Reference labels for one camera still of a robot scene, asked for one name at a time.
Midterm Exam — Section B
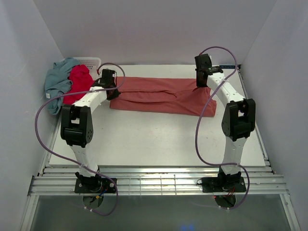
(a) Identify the salmon pink t-shirt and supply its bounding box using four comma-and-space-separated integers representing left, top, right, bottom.
110, 77, 217, 117

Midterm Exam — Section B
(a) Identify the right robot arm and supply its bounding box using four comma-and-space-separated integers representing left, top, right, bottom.
194, 54, 256, 193

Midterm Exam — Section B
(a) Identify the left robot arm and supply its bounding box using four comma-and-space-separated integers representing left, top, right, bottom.
60, 69, 120, 194

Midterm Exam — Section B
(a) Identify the blue label sticker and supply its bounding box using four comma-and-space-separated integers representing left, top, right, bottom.
220, 65, 236, 69

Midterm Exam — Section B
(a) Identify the white plastic laundry basket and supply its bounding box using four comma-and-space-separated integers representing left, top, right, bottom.
75, 57, 102, 79

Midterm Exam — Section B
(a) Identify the magenta red t-shirt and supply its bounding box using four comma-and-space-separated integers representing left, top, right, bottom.
63, 64, 94, 104

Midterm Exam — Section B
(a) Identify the grey-blue t-shirt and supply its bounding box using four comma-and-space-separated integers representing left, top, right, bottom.
44, 57, 79, 100

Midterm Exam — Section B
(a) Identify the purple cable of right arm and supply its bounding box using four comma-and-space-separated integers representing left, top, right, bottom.
191, 46, 251, 210

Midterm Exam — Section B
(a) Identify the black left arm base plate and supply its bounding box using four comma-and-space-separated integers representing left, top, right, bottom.
74, 177, 117, 194

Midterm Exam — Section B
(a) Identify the aluminium rail frame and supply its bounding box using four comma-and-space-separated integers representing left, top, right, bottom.
29, 110, 301, 231

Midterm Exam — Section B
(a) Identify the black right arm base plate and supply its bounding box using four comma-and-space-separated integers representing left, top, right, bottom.
196, 177, 246, 193

